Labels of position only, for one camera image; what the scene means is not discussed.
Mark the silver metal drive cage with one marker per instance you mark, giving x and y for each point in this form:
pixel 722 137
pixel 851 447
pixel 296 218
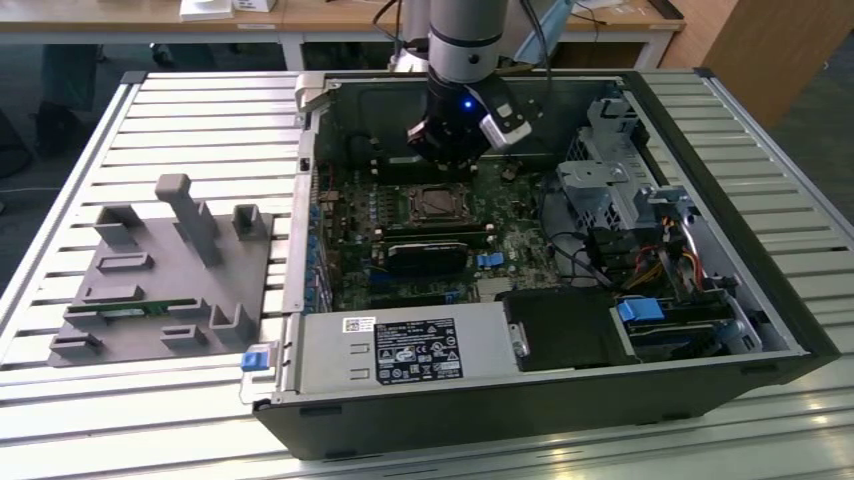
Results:
pixel 587 175

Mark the green RAM stick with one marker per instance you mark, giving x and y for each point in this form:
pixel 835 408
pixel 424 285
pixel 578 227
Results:
pixel 160 305

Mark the white labelled box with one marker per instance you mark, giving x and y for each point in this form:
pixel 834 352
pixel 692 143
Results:
pixel 253 5

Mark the wooden cabinet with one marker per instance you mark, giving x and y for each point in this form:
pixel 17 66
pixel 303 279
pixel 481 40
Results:
pixel 767 50

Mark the silver disk bay frame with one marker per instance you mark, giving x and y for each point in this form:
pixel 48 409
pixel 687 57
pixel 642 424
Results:
pixel 734 295

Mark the grey plastic case latch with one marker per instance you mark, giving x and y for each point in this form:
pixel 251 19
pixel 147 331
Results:
pixel 308 92

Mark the silver power supply unit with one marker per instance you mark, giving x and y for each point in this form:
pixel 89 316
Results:
pixel 320 350

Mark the grey plastic parts rack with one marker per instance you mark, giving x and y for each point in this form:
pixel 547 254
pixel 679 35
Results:
pixel 167 280

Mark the black plastic bay cover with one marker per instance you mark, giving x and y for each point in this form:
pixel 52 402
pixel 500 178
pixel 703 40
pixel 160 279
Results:
pixel 567 330

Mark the blue SATA port block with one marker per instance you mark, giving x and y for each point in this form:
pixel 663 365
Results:
pixel 489 260

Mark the blue plastic latch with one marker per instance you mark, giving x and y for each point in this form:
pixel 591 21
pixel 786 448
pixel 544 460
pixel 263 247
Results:
pixel 253 361

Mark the black graphics card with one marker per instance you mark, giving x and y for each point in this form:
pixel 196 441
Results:
pixel 427 260

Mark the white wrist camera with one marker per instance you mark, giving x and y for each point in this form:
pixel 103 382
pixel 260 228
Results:
pixel 501 131

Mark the black open PC case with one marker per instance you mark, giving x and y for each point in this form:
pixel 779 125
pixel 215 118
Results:
pixel 467 420

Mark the wooden desk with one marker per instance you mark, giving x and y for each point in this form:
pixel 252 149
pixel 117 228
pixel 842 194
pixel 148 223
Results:
pixel 100 20

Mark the plain white box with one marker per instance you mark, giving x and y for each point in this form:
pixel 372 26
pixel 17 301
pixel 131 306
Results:
pixel 207 10

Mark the green motherboard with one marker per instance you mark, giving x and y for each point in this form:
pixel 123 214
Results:
pixel 527 250

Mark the silver square CPU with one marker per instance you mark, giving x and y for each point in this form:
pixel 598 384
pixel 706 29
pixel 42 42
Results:
pixel 440 204

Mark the silver finned heat sink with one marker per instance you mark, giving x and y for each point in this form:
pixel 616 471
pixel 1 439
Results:
pixel 496 286

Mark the CPU socket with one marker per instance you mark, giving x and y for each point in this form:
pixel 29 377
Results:
pixel 405 220

